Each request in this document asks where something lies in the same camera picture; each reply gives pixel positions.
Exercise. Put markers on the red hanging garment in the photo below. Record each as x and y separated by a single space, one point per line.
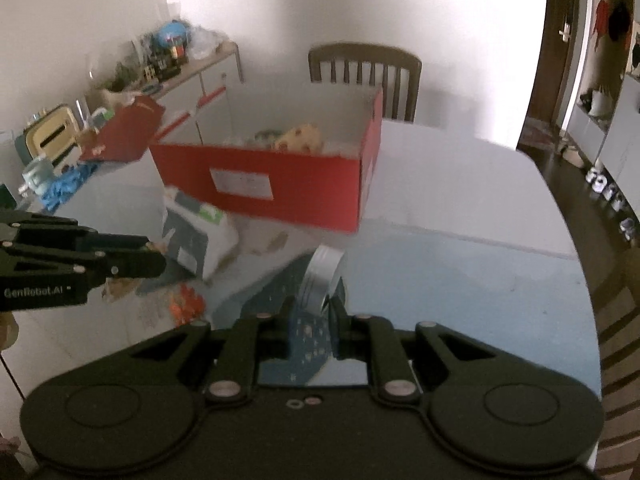
601 20

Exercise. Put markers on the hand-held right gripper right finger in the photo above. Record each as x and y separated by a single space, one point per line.
337 332

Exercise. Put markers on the black hanging garment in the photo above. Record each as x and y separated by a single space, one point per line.
620 20

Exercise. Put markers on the white green tissue pack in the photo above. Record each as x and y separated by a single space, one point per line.
210 235

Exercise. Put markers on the red cardboard box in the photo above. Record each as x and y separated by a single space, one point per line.
300 185

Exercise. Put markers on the wooden dining chair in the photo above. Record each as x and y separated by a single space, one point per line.
365 52

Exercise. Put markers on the clear plastic bag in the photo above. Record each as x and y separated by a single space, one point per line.
205 45

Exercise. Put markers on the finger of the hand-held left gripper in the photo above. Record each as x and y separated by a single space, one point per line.
65 232
135 265

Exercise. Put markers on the white and wood cabinet unit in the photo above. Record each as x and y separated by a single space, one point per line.
620 150

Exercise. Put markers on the pale blue toy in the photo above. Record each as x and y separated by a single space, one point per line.
37 172

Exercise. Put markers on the round silver tin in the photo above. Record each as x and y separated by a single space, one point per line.
320 275

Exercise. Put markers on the white wood-top sideboard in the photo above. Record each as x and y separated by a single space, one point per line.
220 67

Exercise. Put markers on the white bag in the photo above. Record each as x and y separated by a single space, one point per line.
600 105

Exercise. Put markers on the slatted wooden chair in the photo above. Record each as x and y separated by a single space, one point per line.
620 320

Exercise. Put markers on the blue cloth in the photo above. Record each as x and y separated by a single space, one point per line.
65 187

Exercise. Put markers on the small orange item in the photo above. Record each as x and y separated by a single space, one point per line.
185 305

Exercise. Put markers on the beige spotted plush toy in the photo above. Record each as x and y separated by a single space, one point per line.
300 137

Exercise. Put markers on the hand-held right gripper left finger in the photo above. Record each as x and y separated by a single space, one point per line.
287 330

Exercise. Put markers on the yellow green appliance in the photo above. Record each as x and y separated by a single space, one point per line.
50 135

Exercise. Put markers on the red box lid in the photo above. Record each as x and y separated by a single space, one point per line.
125 135

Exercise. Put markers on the wooden door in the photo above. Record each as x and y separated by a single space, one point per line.
550 85

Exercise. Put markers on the row of shoes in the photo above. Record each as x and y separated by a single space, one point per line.
600 180

